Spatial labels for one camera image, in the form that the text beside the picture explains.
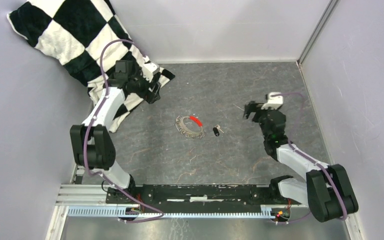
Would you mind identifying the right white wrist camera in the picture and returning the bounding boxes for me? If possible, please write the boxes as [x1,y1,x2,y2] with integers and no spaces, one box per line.
[261,92,284,110]

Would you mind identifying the toothed cable duct strip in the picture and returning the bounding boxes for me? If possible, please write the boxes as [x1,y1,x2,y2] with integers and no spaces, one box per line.
[67,206,275,220]

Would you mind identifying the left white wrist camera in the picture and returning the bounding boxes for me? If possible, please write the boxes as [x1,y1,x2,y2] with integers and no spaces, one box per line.
[142,55,160,82]

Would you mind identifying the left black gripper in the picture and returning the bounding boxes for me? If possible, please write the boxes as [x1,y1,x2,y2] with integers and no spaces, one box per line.
[128,67,161,105]

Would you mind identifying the aluminium frame rail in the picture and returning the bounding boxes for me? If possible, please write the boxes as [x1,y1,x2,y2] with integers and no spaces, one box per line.
[55,166,138,207]

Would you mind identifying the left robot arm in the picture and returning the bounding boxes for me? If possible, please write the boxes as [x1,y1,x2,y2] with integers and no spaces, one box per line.
[69,60,161,204]

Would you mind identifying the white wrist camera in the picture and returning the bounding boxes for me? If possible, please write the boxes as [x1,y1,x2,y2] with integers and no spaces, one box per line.
[142,55,160,82]
[261,92,284,110]

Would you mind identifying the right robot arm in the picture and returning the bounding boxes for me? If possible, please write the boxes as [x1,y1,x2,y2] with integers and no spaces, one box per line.
[243,101,360,223]

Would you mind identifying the key with black head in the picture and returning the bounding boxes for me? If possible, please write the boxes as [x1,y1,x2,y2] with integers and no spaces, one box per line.
[212,124,224,137]

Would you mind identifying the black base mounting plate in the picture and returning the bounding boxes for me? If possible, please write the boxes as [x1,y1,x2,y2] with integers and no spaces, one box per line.
[104,184,296,216]

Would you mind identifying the black white checkered cloth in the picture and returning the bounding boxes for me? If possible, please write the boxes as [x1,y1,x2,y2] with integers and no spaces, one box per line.
[7,0,175,133]

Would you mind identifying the corner aluminium profile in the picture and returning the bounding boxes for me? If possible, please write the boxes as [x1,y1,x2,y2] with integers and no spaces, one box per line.
[296,0,340,67]

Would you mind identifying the keyring loop with red tag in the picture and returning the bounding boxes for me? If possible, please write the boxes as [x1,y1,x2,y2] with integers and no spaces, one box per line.
[175,115,205,139]

